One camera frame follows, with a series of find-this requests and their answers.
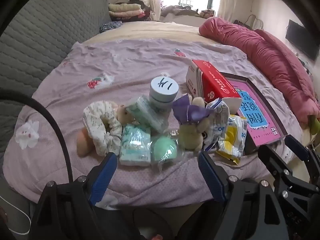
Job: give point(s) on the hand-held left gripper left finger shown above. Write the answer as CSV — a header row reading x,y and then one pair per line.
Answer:
x,y
103,177

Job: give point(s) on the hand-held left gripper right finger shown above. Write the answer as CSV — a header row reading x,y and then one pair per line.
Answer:
x,y
211,177

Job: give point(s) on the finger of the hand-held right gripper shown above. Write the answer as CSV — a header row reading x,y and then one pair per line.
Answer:
x,y
297,147
272,160

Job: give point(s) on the yellow snack bag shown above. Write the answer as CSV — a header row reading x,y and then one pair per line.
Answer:
x,y
232,140

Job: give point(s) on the pink tray with brown rim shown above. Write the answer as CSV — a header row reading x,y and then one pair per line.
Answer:
x,y
273,110

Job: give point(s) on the leaf print tissue pack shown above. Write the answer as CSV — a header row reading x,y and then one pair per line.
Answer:
x,y
135,145

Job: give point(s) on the plush rabbit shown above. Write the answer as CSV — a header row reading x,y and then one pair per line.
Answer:
x,y
191,130

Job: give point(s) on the white and blue snack bag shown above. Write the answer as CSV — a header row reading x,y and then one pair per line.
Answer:
x,y
217,122

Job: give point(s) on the doll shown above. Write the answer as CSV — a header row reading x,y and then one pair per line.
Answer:
x,y
100,120

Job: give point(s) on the pale green tissue pack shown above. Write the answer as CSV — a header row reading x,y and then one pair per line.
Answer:
x,y
147,113

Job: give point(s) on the green cloth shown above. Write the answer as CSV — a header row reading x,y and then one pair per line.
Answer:
x,y
315,126

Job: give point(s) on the pink book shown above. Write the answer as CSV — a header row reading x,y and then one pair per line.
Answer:
x,y
257,115

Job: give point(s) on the red tissue box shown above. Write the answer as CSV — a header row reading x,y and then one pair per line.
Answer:
x,y
215,80

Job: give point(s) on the jar with white lid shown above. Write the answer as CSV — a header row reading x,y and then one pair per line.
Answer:
x,y
163,87

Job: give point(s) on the lilac printed blanket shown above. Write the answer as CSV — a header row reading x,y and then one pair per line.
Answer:
x,y
125,62

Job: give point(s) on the pink quilt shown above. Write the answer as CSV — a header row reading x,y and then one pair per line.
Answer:
x,y
250,40

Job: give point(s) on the grey quilted headboard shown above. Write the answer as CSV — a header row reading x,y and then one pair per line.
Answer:
x,y
37,42

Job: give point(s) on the dark floral cloth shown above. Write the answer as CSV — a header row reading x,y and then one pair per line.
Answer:
x,y
110,26

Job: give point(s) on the pile of folded clothes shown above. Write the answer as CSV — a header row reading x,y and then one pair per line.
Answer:
x,y
123,11

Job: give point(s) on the grey clothes heap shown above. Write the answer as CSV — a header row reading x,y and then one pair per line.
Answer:
x,y
180,10

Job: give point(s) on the dark clothes pile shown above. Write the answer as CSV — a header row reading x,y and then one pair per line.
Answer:
x,y
140,2

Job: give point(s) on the black wall television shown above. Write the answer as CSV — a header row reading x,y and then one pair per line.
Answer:
x,y
302,38

